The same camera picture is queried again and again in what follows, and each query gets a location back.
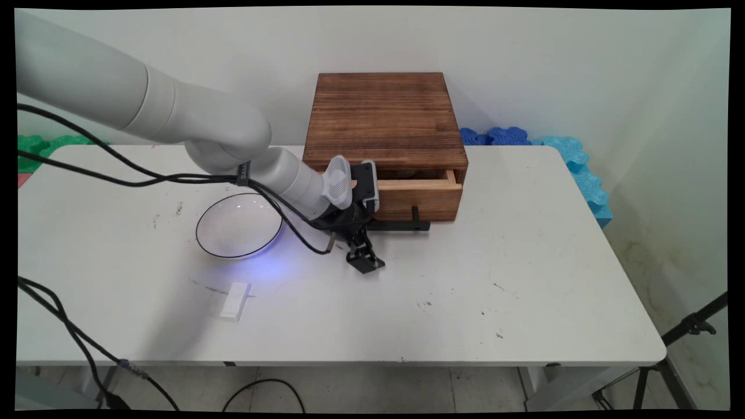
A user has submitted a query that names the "white plate with black rim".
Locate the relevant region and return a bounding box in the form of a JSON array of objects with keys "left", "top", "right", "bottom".
[{"left": 196, "top": 193, "right": 285, "bottom": 259}]

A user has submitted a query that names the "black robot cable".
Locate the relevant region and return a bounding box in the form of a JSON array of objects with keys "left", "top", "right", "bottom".
[{"left": 16, "top": 103, "right": 337, "bottom": 256}]

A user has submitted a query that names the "dark blue foam mat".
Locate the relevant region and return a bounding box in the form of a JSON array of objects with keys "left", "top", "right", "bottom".
[{"left": 460, "top": 127, "right": 533, "bottom": 147}]

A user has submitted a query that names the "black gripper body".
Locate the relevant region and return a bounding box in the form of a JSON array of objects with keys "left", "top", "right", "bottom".
[{"left": 308, "top": 200, "right": 374, "bottom": 245}]

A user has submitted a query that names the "light blue foam mat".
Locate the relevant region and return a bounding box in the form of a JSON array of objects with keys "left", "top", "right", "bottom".
[{"left": 531, "top": 136, "right": 613, "bottom": 229}]

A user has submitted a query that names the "dark wooden drawer cabinet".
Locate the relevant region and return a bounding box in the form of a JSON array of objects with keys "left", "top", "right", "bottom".
[{"left": 302, "top": 72, "right": 469, "bottom": 202}]

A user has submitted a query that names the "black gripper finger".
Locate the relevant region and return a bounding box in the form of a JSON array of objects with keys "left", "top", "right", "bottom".
[
  {"left": 346, "top": 237, "right": 379, "bottom": 275},
  {"left": 356, "top": 228, "right": 386, "bottom": 271}
]

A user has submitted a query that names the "white cutlery rest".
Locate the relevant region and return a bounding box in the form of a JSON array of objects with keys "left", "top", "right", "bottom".
[{"left": 220, "top": 282, "right": 253, "bottom": 321}]

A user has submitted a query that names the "black floor cable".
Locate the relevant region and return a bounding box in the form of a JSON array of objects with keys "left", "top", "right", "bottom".
[{"left": 221, "top": 379, "right": 306, "bottom": 413}]

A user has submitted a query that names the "black cable with connector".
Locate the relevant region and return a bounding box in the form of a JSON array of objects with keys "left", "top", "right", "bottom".
[{"left": 16, "top": 276, "right": 182, "bottom": 411}]

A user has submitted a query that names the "green foam mat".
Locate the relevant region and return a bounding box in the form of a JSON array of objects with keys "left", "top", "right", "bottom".
[{"left": 17, "top": 134, "right": 110, "bottom": 173}]

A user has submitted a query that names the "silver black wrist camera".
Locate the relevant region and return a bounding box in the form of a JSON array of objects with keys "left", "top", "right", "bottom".
[{"left": 349, "top": 161, "right": 381, "bottom": 214}]

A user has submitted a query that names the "black tripod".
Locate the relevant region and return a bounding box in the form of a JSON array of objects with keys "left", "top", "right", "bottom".
[{"left": 592, "top": 291, "right": 729, "bottom": 411}]

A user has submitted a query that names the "wooden drawer with black handle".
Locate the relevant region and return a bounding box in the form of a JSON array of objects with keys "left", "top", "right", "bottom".
[{"left": 351, "top": 168, "right": 464, "bottom": 233}]

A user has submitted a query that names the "white table leg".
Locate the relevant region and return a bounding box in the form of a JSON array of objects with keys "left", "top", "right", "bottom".
[
  {"left": 80, "top": 365, "right": 118, "bottom": 409},
  {"left": 517, "top": 365, "right": 613, "bottom": 411}
]

